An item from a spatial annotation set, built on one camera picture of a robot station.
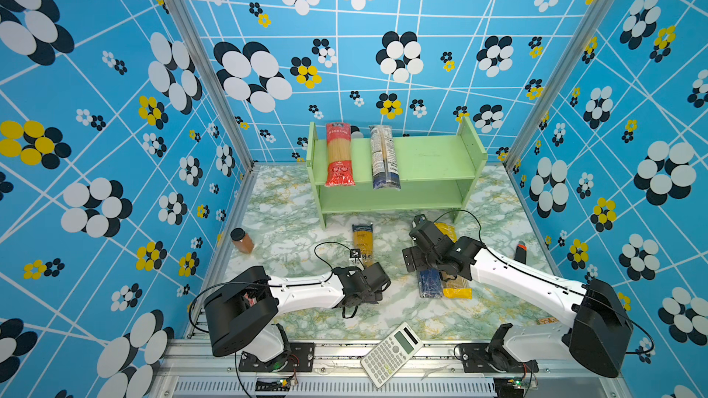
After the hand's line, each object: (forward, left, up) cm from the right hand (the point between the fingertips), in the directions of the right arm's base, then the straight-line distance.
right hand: (420, 252), depth 84 cm
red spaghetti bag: (+18, +24, +22) cm, 37 cm away
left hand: (-8, +15, -9) cm, 20 cm away
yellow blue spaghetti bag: (+8, +18, -6) cm, 20 cm away
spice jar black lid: (+6, +58, +2) cm, 59 cm away
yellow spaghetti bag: (-9, -10, -6) cm, 15 cm away
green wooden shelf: (+18, -5, +17) cm, 25 cm away
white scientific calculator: (-27, +11, -8) cm, 30 cm away
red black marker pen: (+4, -36, -10) cm, 38 cm away
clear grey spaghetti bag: (+15, +11, +22) cm, 29 cm away
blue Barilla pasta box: (-8, -3, -5) cm, 10 cm away
